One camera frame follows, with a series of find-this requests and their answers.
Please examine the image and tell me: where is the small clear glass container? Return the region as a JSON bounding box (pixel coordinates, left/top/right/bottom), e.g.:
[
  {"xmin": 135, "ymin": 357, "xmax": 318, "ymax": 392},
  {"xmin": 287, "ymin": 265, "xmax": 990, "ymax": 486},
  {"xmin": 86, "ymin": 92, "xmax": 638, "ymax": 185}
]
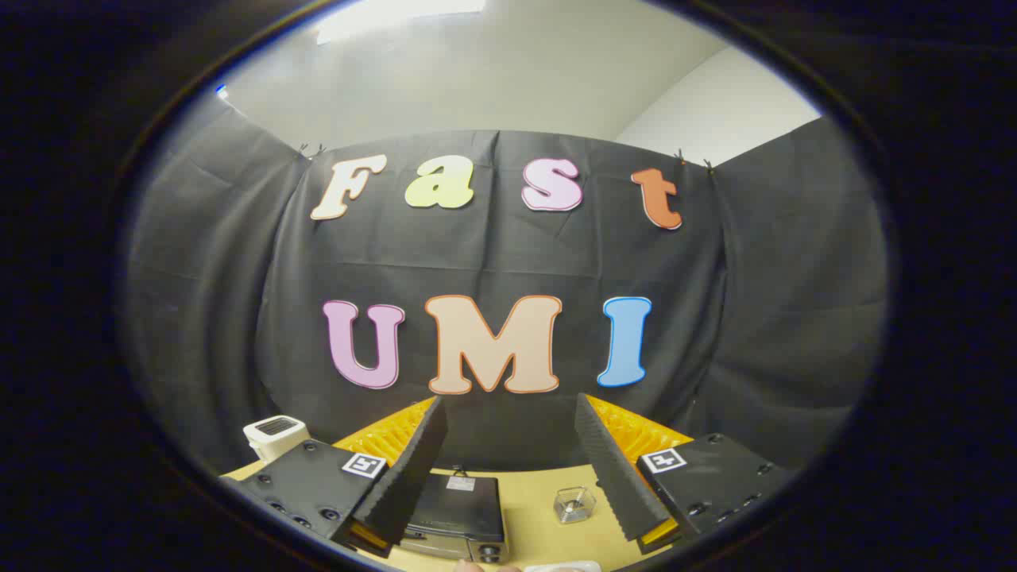
[{"xmin": 553, "ymin": 486, "xmax": 597, "ymax": 525}]

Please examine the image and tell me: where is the black backdrop cloth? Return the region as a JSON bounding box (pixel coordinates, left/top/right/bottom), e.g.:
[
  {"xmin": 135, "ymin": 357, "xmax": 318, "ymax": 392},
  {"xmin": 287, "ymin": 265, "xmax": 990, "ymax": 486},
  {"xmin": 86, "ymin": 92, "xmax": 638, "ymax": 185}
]
[{"xmin": 119, "ymin": 103, "xmax": 889, "ymax": 477}]

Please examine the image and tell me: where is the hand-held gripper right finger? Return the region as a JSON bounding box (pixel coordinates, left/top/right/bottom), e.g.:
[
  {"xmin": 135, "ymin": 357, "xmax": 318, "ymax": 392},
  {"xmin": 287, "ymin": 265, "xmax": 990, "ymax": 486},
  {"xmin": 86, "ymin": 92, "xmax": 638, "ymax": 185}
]
[{"xmin": 574, "ymin": 392, "xmax": 798, "ymax": 557}]

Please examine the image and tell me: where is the black toaster oven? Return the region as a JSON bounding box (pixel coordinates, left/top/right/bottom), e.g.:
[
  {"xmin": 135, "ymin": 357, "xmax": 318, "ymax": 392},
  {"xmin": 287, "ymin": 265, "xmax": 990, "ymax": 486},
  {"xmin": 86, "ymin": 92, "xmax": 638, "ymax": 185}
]
[{"xmin": 397, "ymin": 470, "xmax": 509, "ymax": 565}]

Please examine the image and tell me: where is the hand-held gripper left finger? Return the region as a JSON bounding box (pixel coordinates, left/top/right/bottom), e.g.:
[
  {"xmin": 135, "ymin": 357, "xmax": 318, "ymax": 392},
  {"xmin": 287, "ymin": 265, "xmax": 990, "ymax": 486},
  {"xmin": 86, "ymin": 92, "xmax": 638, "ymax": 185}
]
[{"xmin": 221, "ymin": 396, "xmax": 450, "ymax": 557}]

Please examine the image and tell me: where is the white pop-up toaster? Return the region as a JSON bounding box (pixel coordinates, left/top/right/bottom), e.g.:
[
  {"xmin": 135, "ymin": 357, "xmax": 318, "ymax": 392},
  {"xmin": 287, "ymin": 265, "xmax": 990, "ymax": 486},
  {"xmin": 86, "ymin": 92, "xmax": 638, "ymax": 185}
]
[{"xmin": 242, "ymin": 415, "xmax": 312, "ymax": 464}]

